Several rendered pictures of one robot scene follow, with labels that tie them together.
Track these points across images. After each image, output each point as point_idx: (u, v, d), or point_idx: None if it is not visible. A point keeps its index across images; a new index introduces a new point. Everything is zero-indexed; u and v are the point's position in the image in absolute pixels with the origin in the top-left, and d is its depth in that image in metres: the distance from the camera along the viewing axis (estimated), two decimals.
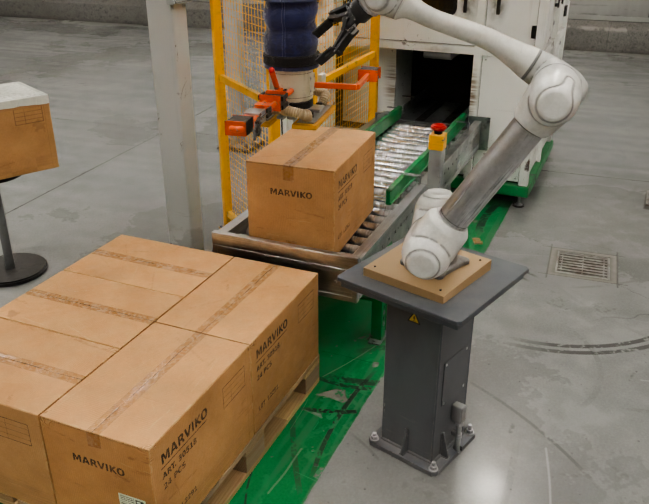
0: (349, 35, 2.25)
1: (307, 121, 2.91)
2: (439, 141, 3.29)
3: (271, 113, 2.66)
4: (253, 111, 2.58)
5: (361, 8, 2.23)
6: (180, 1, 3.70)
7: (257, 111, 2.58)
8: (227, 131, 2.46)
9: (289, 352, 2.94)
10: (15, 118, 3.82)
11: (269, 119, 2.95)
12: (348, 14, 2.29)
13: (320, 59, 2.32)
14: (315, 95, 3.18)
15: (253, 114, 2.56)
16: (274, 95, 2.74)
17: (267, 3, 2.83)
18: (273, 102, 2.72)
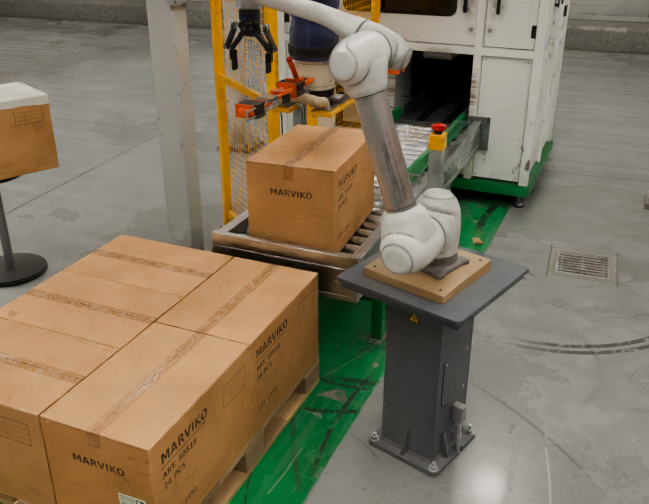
0: (232, 29, 2.62)
1: (325, 109, 3.10)
2: (439, 141, 3.29)
3: (289, 100, 2.85)
4: (265, 96, 2.80)
5: None
6: (180, 1, 3.70)
7: (269, 96, 2.79)
8: (237, 113, 2.68)
9: (289, 352, 2.94)
10: (15, 118, 3.82)
11: (290, 106, 3.16)
12: None
13: (234, 64, 2.67)
14: (340, 85, 3.36)
15: (265, 99, 2.77)
16: (290, 82, 2.94)
17: None
18: (289, 89, 2.93)
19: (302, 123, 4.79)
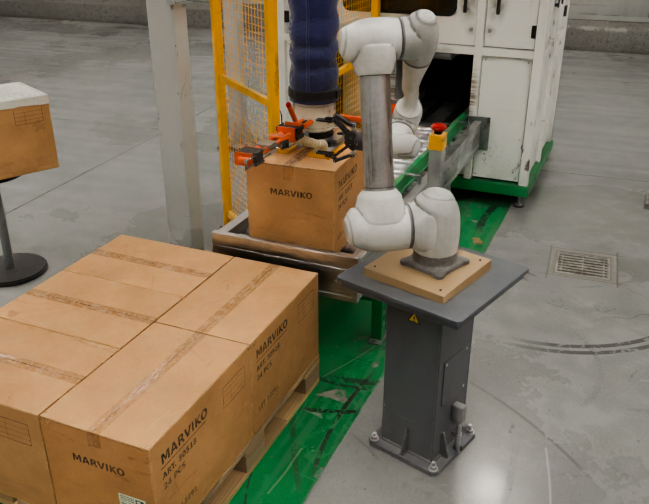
0: (348, 157, 2.99)
1: (323, 151, 3.17)
2: (439, 141, 3.29)
3: (288, 145, 2.93)
4: (265, 142, 2.88)
5: None
6: (180, 1, 3.70)
7: (268, 143, 2.87)
8: (236, 160, 2.76)
9: (289, 352, 2.94)
10: (15, 118, 3.82)
11: (290, 147, 3.24)
12: (351, 139, 2.94)
13: (320, 153, 3.03)
14: None
15: (264, 146, 2.85)
16: (289, 127, 3.02)
17: (293, 43, 3.10)
18: (288, 134, 3.00)
19: None
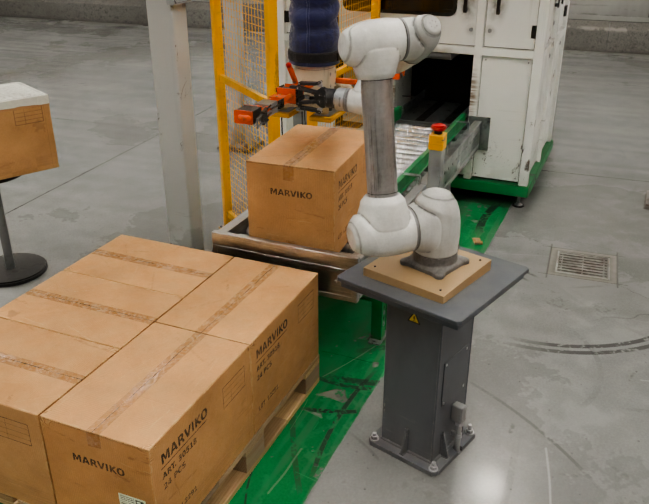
0: (314, 111, 2.97)
1: (324, 114, 3.10)
2: (439, 141, 3.29)
3: (283, 105, 2.87)
4: (265, 102, 2.81)
5: (333, 107, 2.92)
6: (180, 1, 3.70)
7: (268, 102, 2.80)
8: (236, 119, 2.69)
9: (289, 352, 2.94)
10: (15, 118, 3.82)
11: (290, 111, 3.17)
12: (321, 95, 2.92)
13: None
14: None
15: (264, 105, 2.78)
16: (289, 88, 2.95)
17: (292, 3, 3.03)
18: (288, 95, 2.94)
19: (302, 123, 4.79)
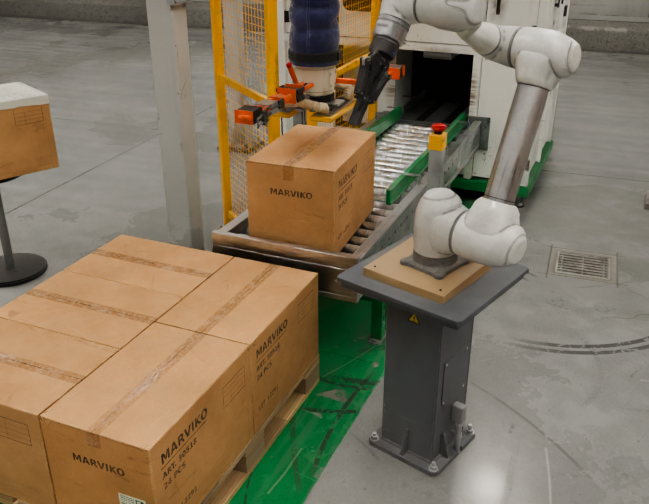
0: (361, 68, 1.96)
1: (324, 114, 3.10)
2: (439, 141, 3.29)
3: (284, 105, 2.87)
4: (265, 102, 2.80)
5: (373, 37, 1.98)
6: (180, 1, 3.70)
7: (269, 102, 2.80)
8: (236, 119, 2.69)
9: (289, 352, 2.94)
10: (15, 118, 3.82)
11: (290, 111, 3.17)
12: None
13: (352, 118, 2.00)
14: (340, 90, 3.37)
15: (264, 105, 2.78)
16: (290, 88, 2.95)
17: (293, 3, 3.03)
18: (289, 95, 2.93)
19: (302, 123, 4.79)
